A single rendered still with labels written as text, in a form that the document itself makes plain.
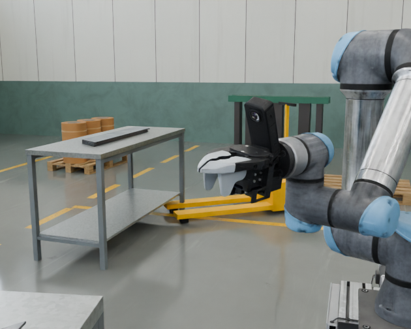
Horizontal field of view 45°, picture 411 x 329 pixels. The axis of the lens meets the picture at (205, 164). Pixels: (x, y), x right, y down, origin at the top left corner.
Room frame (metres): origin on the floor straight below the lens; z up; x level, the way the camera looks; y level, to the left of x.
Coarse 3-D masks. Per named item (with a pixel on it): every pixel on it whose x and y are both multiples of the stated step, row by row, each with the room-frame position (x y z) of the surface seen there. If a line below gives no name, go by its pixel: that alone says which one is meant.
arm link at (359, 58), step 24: (336, 48) 1.17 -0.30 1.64; (360, 48) 1.13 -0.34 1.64; (384, 48) 1.09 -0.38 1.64; (336, 72) 1.17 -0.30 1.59; (360, 72) 1.12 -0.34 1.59; (384, 72) 1.10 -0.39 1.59; (360, 96) 1.13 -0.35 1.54; (384, 96) 1.14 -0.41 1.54; (360, 120) 1.13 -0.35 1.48; (360, 144) 1.13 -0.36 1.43; (336, 240) 1.15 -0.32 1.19; (360, 240) 1.11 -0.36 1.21
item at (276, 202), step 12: (288, 108) 5.69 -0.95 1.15; (288, 120) 5.69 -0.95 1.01; (276, 192) 5.35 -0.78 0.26; (168, 204) 5.37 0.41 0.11; (180, 204) 5.40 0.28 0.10; (192, 204) 5.45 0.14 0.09; (204, 204) 5.49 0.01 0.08; (216, 204) 5.54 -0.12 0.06; (240, 204) 5.37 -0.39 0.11; (252, 204) 5.37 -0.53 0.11; (264, 204) 5.37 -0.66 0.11; (276, 204) 5.35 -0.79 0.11; (180, 216) 4.98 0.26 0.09; (192, 216) 5.02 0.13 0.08; (204, 216) 5.07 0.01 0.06
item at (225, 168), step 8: (224, 160) 0.77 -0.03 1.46; (232, 160) 0.77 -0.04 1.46; (240, 160) 0.78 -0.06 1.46; (248, 160) 0.78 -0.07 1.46; (200, 168) 0.74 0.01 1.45; (208, 168) 0.74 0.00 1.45; (216, 168) 0.74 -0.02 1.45; (224, 168) 0.75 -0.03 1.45; (232, 168) 0.76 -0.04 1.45; (224, 176) 0.76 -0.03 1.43; (232, 176) 0.77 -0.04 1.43; (240, 176) 0.79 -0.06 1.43; (224, 184) 0.76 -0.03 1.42; (232, 184) 0.77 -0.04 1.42; (224, 192) 0.76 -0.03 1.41
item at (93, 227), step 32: (128, 128) 5.48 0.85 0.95; (160, 128) 5.48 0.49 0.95; (32, 160) 4.00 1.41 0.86; (96, 160) 3.80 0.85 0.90; (128, 160) 5.65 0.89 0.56; (32, 192) 4.00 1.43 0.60; (128, 192) 5.45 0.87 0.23; (160, 192) 5.45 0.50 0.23; (32, 224) 4.00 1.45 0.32; (64, 224) 4.28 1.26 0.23; (96, 224) 4.28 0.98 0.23; (128, 224) 4.28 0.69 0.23
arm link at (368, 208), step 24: (408, 48) 1.05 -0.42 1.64; (408, 72) 1.02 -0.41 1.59; (408, 96) 0.99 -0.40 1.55; (384, 120) 0.97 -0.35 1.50; (408, 120) 0.96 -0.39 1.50; (384, 144) 0.93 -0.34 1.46; (408, 144) 0.94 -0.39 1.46; (360, 168) 0.93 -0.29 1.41; (384, 168) 0.90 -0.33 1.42; (336, 192) 0.91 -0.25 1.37; (360, 192) 0.88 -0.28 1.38; (384, 192) 0.88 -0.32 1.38; (336, 216) 0.88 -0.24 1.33; (360, 216) 0.85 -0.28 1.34; (384, 216) 0.83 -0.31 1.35
